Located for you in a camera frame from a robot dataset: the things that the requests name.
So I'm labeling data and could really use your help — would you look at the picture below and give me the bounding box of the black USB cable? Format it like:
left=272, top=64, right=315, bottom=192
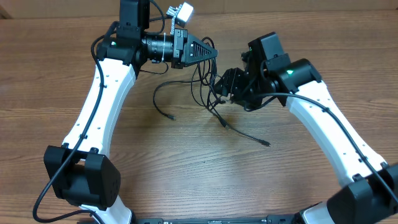
left=189, top=36, right=272, bottom=147
left=152, top=79, right=206, bottom=121

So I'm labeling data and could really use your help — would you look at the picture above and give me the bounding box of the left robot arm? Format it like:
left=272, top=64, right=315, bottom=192
left=44, top=1, right=218, bottom=223

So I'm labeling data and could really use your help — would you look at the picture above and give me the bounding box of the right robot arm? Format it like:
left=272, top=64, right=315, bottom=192
left=213, top=32, right=397, bottom=224

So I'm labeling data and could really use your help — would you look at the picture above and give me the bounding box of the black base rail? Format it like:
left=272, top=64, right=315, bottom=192
left=133, top=214, right=300, bottom=224

